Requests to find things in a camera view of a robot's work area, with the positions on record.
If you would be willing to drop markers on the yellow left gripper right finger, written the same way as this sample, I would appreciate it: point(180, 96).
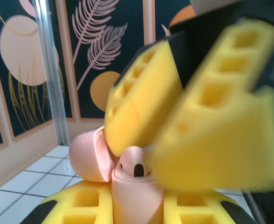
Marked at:
point(172, 210)

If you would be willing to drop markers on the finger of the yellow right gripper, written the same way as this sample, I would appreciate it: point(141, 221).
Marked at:
point(221, 151)
point(146, 105)

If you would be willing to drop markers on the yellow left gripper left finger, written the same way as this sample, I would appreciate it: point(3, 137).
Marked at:
point(105, 203)

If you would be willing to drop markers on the pale pink round charging case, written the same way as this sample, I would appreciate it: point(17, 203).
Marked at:
point(137, 200)

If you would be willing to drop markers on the pale pink earbud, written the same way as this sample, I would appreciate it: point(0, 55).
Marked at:
point(131, 161)

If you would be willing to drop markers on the wall panel orange circle leaves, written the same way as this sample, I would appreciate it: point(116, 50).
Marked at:
point(165, 14)

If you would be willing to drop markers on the wall panel orange oval fern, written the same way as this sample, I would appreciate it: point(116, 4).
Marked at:
point(92, 35)

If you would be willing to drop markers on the aluminium frame post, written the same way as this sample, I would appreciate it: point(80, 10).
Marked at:
point(50, 70)

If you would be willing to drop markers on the wall panel pale circle grass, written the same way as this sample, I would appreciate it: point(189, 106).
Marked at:
point(18, 58)

